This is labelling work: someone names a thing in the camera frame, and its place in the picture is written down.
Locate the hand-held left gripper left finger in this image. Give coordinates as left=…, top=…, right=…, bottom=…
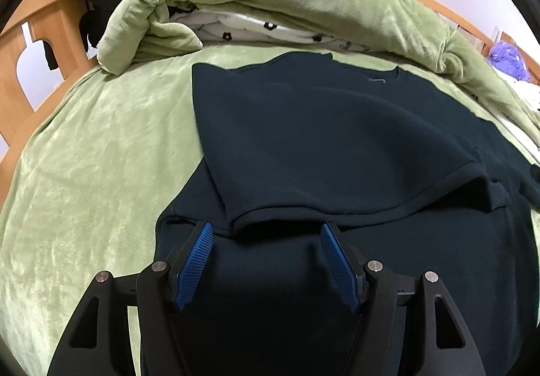
left=47, top=221, right=215, bottom=376

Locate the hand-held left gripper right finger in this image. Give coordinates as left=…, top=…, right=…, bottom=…
left=320, top=221, right=486, bottom=376

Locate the dark navy sweater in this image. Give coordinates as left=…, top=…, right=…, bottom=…
left=139, top=52, right=540, bottom=376

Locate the green plush bed sheet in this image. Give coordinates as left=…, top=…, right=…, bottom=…
left=0, top=38, right=540, bottom=376

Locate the purple plush toy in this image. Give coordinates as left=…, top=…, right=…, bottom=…
left=487, top=42, right=528, bottom=83

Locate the wooden bed frame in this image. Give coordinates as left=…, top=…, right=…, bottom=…
left=0, top=0, right=496, bottom=208

